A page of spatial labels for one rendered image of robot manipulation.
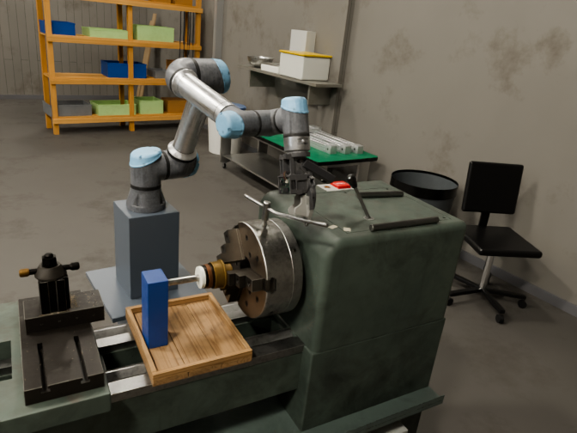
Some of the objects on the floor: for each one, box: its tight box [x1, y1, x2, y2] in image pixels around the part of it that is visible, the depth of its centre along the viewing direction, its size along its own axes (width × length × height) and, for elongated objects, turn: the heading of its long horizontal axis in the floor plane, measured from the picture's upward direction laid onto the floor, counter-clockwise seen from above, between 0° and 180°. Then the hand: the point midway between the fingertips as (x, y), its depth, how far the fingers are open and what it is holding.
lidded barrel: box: [208, 102, 246, 155], centre depth 704 cm, size 58×56×68 cm
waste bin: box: [390, 169, 459, 214], centre depth 431 cm, size 56×58×71 cm
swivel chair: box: [447, 161, 543, 323], centre depth 359 cm, size 65×65×103 cm
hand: (307, 221), depth 141 cm, fingers closed
